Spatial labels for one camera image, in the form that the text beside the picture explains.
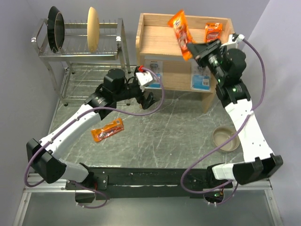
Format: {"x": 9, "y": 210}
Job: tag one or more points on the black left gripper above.
{"x": 146, "y": 102}

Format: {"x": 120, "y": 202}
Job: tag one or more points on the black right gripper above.
{"x": 198, "y": 49}

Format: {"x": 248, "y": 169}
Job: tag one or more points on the orange razor pack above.
{"x": 108, "y": 130}
{"x": 212, "y": 32}
{"x": 182, "y": 33}

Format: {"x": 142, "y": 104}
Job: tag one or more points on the blue razor blister pack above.
{"x": 157, "y": 68}
{"x": 200, "y": 78}

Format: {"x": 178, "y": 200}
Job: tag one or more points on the wooden two-tier shelf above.
{"x": 156, "y": 41}

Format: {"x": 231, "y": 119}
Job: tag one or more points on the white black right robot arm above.
{"x": 227, "y": 65}

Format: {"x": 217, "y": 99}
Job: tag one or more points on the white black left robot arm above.
{"x": 44, "y": 155}

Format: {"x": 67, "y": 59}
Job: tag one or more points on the metal dish rack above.
{"x": 74, "y": 71}

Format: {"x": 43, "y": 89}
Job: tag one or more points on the beige ceramic bowl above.
{"x": 222, "y": 134}

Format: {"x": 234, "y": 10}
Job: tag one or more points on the beige wooden plate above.
{"x": 92, "y": 30}

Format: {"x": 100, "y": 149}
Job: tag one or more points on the black plate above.
{"x": 55, "y": 29}

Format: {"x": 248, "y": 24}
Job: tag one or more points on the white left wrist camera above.
{"x": 144, "y": 78}

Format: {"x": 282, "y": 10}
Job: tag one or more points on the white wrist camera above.
{"x": 144, "y": 78}
{"x": 233, "y": 41}

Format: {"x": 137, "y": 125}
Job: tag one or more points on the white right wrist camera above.
{"x": 233, "y": 41}

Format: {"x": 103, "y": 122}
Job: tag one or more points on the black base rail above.
{"x": 148, "y": 183}

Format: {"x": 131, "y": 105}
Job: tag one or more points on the aluminium frame rail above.
{"x": 54, "y": 205}

